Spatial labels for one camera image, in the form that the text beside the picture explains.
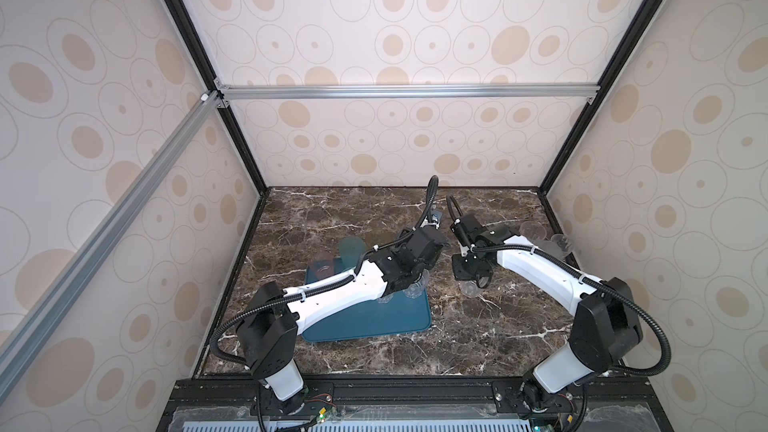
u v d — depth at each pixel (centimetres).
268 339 42
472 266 73
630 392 76
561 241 101
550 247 96
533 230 105
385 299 89
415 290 92
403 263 60
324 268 95
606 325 44
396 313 87
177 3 73
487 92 160
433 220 66
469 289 89
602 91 90
